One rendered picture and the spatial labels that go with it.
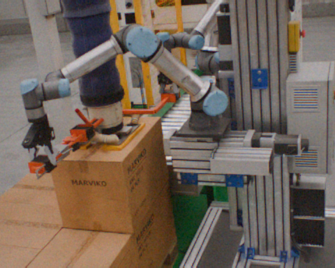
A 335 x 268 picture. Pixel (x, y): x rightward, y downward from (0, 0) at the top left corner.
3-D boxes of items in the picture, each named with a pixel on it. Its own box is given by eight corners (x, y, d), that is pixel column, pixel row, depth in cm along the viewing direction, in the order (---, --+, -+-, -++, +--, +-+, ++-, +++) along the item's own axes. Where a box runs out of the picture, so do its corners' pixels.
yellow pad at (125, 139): (129, 125, 275) (128, 117, 273) (146, 125, 272) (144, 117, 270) (102, 150, 246) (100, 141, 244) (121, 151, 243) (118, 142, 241)
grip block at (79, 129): (79, 134, 242) (77, 123, 240) (96, 135, 239) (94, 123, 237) (70, 141, 235) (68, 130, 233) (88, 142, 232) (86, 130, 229)
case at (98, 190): (108, 176, 311) (98, 116, 296) (169, 179, 298) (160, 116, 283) (63, 228, 258) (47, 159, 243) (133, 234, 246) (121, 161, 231)
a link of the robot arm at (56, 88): (66, 74, 205) (40, 78, 202) (68, 79, 195) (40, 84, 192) (70, 91, 208) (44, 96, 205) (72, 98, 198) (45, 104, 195)
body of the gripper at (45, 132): (56, 139, 207) (50, 112, 203) (45, 148, 200) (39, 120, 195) (41, 139, 210) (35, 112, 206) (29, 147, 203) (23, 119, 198)
